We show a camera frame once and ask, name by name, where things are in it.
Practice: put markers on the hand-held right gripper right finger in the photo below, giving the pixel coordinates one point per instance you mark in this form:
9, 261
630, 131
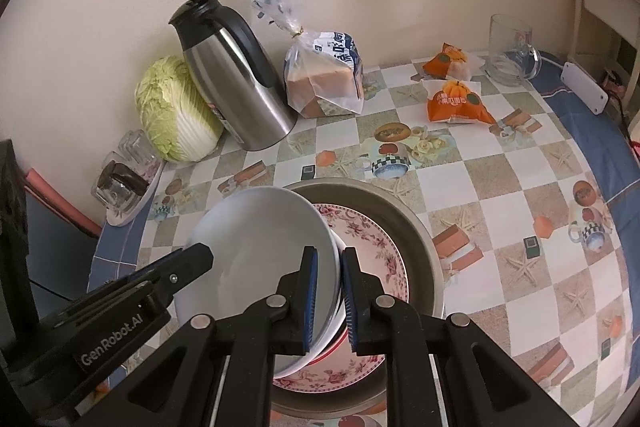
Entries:
348, 307

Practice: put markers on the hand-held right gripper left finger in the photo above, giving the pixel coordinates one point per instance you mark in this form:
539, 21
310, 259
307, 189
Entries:
310, 302

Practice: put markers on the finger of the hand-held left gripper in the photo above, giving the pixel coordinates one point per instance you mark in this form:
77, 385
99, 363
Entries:
195, 262
155, 266

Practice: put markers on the red-rimmed strawberry print bowl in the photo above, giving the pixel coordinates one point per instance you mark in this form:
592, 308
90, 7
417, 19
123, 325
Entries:
327, 351

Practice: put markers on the round floral plate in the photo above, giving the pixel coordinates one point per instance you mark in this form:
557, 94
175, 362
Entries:
380, 257

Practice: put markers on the white squarish bowl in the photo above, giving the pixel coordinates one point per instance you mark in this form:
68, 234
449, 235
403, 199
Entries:
250, 237

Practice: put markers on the large stainless steel basin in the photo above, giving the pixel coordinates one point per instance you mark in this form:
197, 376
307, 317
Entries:
420, 247

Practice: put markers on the clear drinking glass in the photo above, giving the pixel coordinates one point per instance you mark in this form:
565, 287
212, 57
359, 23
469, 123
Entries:
136, 149
110, 197

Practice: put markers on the brown tinted glass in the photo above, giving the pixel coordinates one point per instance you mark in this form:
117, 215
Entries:
125, 177

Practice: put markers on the napa cabbage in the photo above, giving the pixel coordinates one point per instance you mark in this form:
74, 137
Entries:
175, 117

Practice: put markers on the stainless steel thermos jug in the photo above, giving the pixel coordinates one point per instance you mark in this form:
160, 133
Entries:
235, 82

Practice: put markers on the checkered plastic tablecloth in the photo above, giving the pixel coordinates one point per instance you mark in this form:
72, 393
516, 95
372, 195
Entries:
500, 187

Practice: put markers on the bagged sliced bread loaf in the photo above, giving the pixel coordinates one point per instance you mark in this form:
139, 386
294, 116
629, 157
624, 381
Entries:
320, 87

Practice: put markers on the orange snack packet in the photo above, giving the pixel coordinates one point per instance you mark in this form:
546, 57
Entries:
440, 62
457, 107

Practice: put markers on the clear glass mug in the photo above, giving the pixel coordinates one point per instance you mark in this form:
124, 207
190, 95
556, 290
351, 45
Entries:
505, 67

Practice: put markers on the white power strip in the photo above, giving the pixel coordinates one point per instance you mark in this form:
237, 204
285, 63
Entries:
582, 87

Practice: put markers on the white chair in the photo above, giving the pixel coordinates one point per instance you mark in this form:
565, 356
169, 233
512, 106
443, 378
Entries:
587, 7

